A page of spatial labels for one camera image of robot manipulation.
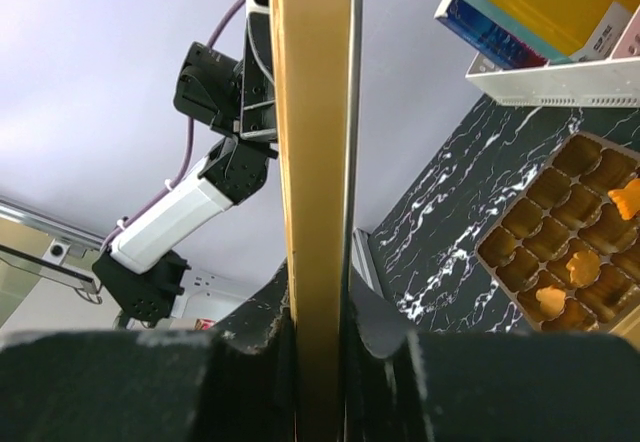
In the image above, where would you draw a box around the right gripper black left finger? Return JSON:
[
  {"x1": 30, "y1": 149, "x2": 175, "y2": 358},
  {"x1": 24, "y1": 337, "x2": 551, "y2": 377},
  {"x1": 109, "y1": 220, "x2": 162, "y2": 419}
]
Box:
[{"x1": 1, "y1": 268, "x2": 294, "y2": 441}]

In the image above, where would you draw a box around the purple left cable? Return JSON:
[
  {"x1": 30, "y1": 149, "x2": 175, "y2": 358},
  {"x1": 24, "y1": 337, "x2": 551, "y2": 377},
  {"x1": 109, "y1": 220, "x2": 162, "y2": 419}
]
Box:
[{"x1": 99, "y1": 0, "x2": 249, "y2": 253}]

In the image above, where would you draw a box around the orange flower cookie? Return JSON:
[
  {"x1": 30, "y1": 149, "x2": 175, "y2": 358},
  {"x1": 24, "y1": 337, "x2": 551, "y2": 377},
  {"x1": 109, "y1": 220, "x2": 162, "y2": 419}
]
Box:
[{"x1": 566, "y1": 250, "x2": 600, "y2": 288}]

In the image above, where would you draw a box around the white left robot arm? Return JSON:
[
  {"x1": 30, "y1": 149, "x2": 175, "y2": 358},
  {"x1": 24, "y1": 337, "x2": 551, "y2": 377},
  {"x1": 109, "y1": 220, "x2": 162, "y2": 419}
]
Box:
[{"x1": 92, "y1": 11, "x2": 278, "y2": 325}]

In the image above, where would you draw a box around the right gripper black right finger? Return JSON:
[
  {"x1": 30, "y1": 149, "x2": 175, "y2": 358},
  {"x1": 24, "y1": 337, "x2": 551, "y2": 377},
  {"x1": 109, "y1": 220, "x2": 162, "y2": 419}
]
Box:
[{"x1": 346, "y1": 276, "x2": 639, "y2": 441}]

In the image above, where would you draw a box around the orange fish cookie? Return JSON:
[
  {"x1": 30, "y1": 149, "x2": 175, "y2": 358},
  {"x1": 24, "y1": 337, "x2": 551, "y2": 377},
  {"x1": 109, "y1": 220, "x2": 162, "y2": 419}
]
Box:
[{"x1": 607, "y1": 178, "x2": 640, "y2": 221}]

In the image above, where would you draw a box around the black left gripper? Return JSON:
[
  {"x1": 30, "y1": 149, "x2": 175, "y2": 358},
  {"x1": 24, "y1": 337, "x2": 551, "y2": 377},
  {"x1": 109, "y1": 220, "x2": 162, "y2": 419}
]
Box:
[{"x1": 174, "y1": 13, "x2": 278, "y2": 143}]

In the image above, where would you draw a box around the white file organizer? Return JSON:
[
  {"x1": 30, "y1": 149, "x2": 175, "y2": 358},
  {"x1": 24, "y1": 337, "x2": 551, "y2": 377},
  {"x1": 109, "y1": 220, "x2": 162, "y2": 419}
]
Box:
[{"x1": 438, "y1": 0, "x2": 639, "y2": 108}]

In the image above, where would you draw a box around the brown compartment cookie box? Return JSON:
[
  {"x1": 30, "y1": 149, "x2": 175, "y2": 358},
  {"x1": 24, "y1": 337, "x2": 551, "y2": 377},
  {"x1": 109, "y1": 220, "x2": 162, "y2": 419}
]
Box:
[{"x1": 476, "y1": 132, "x2": 639, "y2": 344}]

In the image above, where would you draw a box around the silver tin lid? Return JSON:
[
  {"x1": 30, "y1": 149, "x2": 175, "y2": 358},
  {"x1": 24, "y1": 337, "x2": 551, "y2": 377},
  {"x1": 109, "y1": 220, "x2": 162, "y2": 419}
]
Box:
[{"x1": 270, "y1": 0, "x2": 362, "y2": 441}]

